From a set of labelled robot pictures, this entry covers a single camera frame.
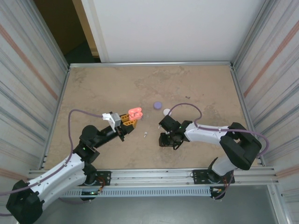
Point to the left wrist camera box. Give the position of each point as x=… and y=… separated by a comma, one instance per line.
x=115, y=120

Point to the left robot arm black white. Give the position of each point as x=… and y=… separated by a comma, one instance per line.
x=58, y=175

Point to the brown wooden door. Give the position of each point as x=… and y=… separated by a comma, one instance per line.
x=58, y=23

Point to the aluminium side frame rail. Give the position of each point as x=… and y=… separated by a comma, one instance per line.
x=238, y=88
x=64, y=88

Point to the beige door frame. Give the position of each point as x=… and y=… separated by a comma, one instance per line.
x=85, y=23

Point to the aluminium table edge rail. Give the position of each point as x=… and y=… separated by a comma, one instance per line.
x=116, y=64

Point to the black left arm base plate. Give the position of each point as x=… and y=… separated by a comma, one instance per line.
x=104, y=178

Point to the white earbud charging case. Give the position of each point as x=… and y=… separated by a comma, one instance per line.
x=165, y=112

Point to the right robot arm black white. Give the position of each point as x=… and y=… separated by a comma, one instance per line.
x=205, y=135

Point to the pink earbud charging case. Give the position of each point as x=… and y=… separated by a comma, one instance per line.
x=135, y=114

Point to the aluminium mounting rail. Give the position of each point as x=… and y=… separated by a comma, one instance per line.
x=149, y=177

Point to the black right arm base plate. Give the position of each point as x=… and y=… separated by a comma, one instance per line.
x=198, y=177

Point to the purple earbud charging case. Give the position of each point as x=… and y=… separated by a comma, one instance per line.
x=157, y=105

